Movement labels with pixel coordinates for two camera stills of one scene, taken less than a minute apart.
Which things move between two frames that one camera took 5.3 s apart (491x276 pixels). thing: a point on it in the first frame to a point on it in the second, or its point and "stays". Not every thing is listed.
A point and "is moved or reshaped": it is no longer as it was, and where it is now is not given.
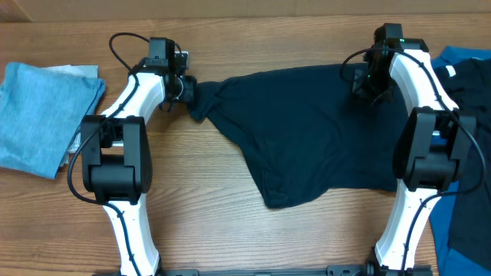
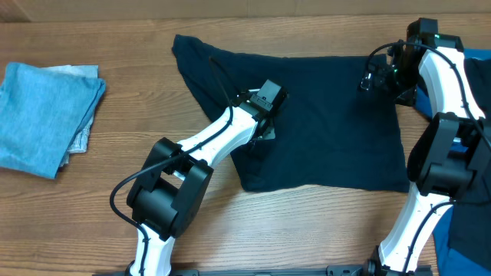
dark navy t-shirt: (302, 129) is moved or reshaped
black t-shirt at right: (467, 83) stays
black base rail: (335, 270) stays
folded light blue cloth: (41, 113) stays
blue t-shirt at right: (451, 262) stays
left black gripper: (190, 89) to (270, 133)
